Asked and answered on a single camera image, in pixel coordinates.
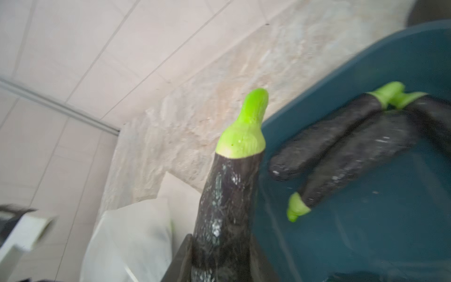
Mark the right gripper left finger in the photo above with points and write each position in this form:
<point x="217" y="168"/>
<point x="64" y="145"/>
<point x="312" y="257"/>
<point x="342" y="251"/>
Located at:
<point x="180" y="267"/>

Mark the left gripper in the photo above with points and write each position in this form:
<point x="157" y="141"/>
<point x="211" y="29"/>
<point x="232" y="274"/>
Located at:
<point x="22" y="230"/>

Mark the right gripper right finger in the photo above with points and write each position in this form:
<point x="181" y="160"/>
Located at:
<point x="260" y="267"/>

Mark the clear zip-top bag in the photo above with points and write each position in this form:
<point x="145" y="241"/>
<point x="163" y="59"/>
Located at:
<point x="138" y="242"/>

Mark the teal plastic bin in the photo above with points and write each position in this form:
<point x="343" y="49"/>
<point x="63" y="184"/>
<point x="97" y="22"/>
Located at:
<point x="355" y="185"/>

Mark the eggplant at bin back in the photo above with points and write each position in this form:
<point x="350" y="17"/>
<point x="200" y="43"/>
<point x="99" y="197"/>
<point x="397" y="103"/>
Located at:
<point x="308" y="146"/>

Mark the eggplant at bin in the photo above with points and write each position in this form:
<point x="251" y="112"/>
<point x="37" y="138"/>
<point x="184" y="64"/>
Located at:
<point x="434" y="114"/>
<point x="308" y="146"/>
<point x="373" y="143"/>

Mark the eggplant at bin front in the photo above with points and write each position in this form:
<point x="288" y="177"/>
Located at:
<point x="373" y="143"/>

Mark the eggplant at bin left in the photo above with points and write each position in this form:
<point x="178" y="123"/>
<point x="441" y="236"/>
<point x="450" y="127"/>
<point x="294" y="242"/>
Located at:
<point x="434" y="114"/>

